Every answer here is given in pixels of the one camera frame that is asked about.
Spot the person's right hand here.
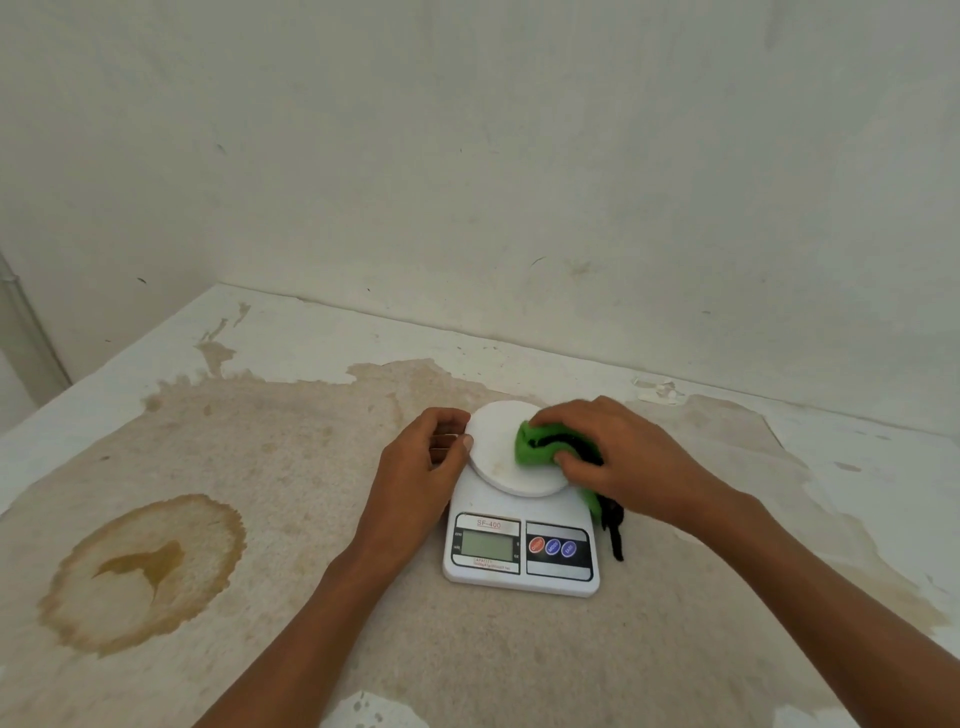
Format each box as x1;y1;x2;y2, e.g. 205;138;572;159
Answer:
529;396;740;532

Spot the person's left hand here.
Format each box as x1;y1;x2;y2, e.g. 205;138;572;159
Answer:
354;407;475;564

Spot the green and black cleaning cloth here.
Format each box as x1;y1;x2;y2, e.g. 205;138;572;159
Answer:
513;421;626;563

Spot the white digital kitchen scale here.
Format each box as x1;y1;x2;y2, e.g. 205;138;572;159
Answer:
441;399;602;599

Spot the person's left forearm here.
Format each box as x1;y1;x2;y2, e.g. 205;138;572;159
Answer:
193;546;410;728

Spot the person's right forearm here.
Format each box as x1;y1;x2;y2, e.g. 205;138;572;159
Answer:
693;491;960;728

